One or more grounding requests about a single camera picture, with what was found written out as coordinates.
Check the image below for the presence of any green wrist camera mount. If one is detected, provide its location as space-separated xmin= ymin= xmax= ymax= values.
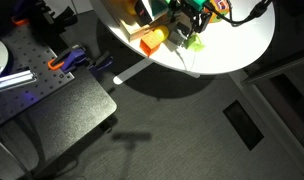
xmin=185 ymin=0 xmax=207 ymax=12

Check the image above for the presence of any orange multicoloured shape sorter cube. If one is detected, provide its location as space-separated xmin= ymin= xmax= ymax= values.
xmin=206 ymin=0 xmax=232 ymax=24

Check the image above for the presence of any dark purple clamp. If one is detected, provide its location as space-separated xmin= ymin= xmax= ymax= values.
xmin=87 ymin=50 xmax=115 ymax=76

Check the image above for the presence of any white table foot bar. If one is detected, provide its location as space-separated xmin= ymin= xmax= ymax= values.
xmin=112 ymin=57 xmax=155 ymax=85

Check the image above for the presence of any aluminium extrusion rail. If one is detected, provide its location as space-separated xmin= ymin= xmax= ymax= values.
xmin=0 ymin=68 xmax=38 ymax=93

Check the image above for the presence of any black clamp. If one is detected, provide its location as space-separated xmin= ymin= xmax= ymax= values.
xmin=53 ymin=5 xmax=79 ymax=32

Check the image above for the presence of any orange block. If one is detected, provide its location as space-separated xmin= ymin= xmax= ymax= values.
xmin=139 ymin=30 xmax=163 ymax=58

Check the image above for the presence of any light green triangular piece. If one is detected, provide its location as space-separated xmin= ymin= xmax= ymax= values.
xmin=185 ymin=33 xmax=206 ymax=53

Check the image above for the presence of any gray metal table leg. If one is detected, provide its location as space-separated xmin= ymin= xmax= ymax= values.
xmin=0 ymin=133 xmax=34 ymax=180

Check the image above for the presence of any black cable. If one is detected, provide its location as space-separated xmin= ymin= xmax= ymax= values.
xmin=205 ymin=0 xmax=274 ymax=28

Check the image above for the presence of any wooden tray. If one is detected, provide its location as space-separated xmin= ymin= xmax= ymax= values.
xmin=101 ymin=0 xmax=180 ymax=43

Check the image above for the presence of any yellow ring toy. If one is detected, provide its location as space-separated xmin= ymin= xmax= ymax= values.
xmin=124 ymin=0 xmax=140 ymax=16

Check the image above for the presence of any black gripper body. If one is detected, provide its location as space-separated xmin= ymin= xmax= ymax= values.
xmin=173 ymin=3 xmax=207 ymax=25

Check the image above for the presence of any purple clamp orange handle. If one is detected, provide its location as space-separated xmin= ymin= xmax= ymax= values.
xmin=47 ymin=46 xmax=88 ymax=73
xmin=10 ymin=0 xmax=50 ymax=26

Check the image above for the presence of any yellow ball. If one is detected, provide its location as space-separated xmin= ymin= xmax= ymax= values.
xmin=153 ymin=24 xmax=170 ymax=43

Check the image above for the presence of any dark cabinet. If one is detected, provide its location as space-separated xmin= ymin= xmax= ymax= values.
xmin=241 ymin=46 xmax=304 ymax=158

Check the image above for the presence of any black white cube teal triangle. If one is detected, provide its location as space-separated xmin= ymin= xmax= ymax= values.
xmin=134 ymin=0 xmax=170 ymax=27

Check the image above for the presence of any black floor hatch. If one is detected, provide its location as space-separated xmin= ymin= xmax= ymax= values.
xmin=222 ymin=99 xmax=265 ymax=152

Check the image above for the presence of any black perforated breadboard plate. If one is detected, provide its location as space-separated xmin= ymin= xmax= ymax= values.
xmin=0 ymin=15 xmax=76 ymax=130

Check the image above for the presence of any black table plate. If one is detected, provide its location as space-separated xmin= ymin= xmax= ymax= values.
xmin=0 ymin=68 xmax=118 ymax=178

